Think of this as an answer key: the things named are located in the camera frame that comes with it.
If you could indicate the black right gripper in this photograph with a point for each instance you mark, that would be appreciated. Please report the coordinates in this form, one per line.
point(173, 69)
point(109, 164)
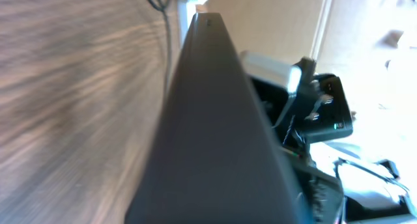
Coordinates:
point(317, 112)

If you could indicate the blue Samsung Galaxy smartphone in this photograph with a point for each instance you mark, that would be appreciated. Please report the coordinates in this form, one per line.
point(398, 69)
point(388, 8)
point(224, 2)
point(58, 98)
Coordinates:
point(214, 157)

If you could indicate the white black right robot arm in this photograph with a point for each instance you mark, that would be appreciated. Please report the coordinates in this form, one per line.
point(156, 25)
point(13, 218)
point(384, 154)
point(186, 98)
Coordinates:
point(372, 192)

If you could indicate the white power strip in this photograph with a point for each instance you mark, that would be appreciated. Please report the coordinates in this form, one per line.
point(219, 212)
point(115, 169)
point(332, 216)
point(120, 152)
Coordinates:
point(186, 11)

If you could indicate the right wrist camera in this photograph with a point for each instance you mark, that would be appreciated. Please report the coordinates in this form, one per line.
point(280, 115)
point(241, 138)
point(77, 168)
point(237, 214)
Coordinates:
point(283, 75)

